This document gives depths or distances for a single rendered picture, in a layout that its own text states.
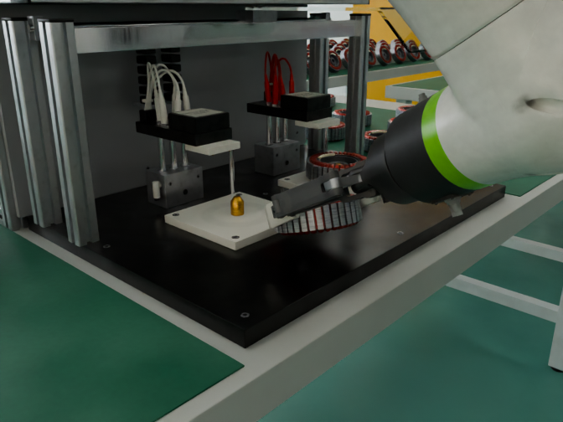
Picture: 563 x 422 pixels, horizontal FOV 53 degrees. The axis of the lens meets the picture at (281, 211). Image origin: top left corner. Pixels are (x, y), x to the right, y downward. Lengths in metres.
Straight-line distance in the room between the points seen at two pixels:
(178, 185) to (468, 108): 0.56
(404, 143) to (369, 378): 1.37
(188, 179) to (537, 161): 0.60
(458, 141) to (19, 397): 0.42
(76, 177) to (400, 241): 0.43
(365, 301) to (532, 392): 1.27
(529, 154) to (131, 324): 0.42
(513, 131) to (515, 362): 1.62
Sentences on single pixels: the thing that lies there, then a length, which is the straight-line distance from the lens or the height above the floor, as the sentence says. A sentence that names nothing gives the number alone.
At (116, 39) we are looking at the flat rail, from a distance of 0.78.
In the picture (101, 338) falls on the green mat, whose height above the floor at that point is 0.75.
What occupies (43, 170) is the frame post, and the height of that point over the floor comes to 0.85.
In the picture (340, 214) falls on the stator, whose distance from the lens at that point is 0.67.
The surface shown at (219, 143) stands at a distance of 0.82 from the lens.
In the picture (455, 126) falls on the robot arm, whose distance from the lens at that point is 0.46.
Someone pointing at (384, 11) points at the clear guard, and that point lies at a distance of 0.86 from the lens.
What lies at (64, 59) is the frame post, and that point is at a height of 1.01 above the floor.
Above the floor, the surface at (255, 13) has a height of 1.05.
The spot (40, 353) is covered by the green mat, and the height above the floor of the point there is 0.75.
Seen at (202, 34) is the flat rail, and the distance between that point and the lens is 0.87.
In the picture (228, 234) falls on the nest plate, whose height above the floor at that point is 0.78.
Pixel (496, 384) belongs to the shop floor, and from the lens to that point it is 1.88.
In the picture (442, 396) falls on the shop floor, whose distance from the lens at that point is 1.79.
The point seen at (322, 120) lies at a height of 0.88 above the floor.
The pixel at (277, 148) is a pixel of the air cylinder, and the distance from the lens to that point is 1.04.
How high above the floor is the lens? 1.07
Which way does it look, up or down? 20 degrees down
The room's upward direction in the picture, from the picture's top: straight up
